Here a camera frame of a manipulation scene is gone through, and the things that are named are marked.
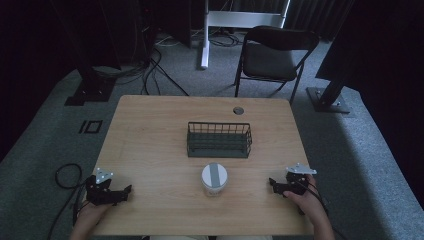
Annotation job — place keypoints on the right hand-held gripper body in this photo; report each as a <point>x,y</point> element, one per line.
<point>295,181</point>

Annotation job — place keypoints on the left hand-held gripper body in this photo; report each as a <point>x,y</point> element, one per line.
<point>99,190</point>

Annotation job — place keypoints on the white cup with grey lid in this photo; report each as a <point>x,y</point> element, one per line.
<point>214,179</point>

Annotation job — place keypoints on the person's right hand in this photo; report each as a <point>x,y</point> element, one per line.
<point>308,199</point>

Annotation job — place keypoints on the person's left hand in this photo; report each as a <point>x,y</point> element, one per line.
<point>91,212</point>

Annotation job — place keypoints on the grey table grommet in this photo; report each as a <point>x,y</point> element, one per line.
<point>238,110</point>

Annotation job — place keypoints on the black metal stand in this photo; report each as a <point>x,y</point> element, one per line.
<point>333,90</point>
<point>91,83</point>

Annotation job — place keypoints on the black folding chair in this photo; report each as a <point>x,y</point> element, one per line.
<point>274,60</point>

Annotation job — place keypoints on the dark curtain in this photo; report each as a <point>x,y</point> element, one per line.
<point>316,13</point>

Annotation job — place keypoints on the white metal desk frame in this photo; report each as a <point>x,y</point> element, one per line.
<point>233,23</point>

